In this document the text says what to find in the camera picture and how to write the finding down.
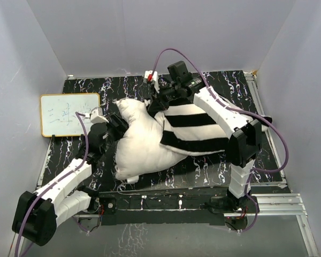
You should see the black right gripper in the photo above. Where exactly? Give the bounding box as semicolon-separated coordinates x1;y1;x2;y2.
148;82;181;112

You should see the white pillow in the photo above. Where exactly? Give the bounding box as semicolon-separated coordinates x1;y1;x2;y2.
114;98;187;180

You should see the black white striped pillowcase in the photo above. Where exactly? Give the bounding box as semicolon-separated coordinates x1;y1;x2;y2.
148;99;228;156

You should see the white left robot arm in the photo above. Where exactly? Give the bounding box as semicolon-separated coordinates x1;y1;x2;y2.
12;114;128;246

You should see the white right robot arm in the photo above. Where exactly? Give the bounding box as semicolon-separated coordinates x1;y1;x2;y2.
143;61;264;213

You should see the yellow framed whiteboard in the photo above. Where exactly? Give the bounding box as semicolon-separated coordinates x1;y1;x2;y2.
40;93;101;138

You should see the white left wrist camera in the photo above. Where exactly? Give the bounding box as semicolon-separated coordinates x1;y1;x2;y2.
89;107;106;124

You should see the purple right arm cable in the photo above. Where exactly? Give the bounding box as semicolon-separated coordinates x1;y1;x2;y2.
152;48;288;231

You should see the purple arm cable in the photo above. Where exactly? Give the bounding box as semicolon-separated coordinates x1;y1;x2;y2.
14;111;94;257
152;48;288;231

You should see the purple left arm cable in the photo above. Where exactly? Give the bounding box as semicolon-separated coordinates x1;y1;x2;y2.
14;111;94;257

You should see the aluminium table frame rail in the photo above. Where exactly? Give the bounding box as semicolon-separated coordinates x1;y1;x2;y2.
10;194;320;257

